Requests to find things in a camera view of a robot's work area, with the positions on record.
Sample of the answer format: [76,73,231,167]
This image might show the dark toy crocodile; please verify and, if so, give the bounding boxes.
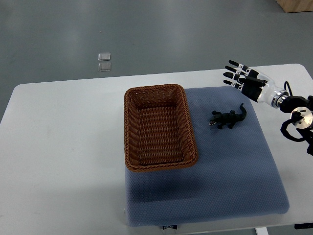
[209,103,247,130]

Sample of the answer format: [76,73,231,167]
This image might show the black cable loop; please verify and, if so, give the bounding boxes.
[283,81,294,96]

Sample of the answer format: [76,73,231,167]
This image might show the upper metal floor plate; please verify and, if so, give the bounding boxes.
[98,52,111,61]

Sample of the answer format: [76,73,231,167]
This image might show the lower metal floor plate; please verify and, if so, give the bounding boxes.
[98,62,111,72]

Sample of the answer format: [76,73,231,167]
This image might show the metal floor plate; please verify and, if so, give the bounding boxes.
[98,52,111,61]
[98,62,111,72]

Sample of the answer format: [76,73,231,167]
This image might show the wooden box corner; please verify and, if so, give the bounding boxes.
[276,0,313,13]

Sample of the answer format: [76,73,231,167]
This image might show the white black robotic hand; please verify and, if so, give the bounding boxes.
[223,60,289,108]

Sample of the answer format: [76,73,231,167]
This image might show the brown wicker basket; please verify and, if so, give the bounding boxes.
[124,84,198,172]

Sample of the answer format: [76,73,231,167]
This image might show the blue grey foam mat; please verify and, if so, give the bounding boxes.
[125,86,289,227]

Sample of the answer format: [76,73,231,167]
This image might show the black table control panel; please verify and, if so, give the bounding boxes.
[294,222,313,230]

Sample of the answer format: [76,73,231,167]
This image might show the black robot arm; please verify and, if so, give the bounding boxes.
[279,95,313,155]

